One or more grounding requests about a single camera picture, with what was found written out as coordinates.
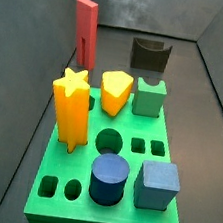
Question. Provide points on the red double-square block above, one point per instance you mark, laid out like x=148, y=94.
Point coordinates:
x=86, y=32

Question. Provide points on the green shape-sorter board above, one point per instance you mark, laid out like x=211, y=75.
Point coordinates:
x=60, y=190

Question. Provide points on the green notched block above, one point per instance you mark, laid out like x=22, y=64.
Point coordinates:
x=148, y=99

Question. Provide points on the yellow star block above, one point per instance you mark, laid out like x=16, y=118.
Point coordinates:
x=71, y=94

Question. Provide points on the black curved holder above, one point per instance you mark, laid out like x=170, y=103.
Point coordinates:
x=149, y=55

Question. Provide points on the light blue cube block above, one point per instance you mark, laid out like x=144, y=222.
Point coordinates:
x=156, y=185

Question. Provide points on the yellow pentagon block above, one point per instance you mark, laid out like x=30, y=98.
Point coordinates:
x=115, y=91

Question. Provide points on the dark blue cylinder block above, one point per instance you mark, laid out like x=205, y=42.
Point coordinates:
x=108, y=177

